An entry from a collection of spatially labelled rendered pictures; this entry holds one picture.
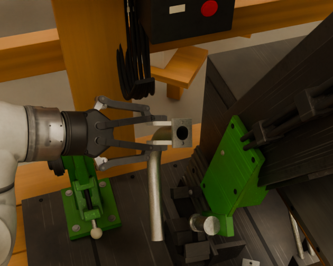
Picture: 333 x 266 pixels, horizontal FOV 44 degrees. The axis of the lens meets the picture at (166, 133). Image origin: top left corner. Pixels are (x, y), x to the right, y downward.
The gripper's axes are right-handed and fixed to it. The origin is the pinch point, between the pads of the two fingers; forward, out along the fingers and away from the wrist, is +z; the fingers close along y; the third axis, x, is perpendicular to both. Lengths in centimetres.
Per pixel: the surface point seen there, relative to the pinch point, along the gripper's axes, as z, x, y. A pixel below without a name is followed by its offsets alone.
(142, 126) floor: 74, 159, 4
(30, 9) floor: 34, 289, 103
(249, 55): 26.0, 6.3, 18.1
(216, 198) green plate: 12.3, 0.9, -13.5
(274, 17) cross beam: 41, 14, 31
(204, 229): 8.5, -0.1, -19.3
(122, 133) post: 5.6, 33.7, -0.1
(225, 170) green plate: 11.6, -3.0, -7.4
